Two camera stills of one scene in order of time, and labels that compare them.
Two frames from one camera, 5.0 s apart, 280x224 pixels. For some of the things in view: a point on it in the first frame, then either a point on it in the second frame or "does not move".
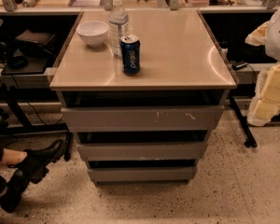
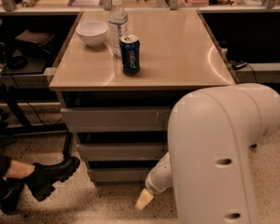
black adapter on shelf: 236,65 does not move
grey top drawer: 143,119 does not move
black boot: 36,163 → 42,177
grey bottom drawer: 142,175 does not move
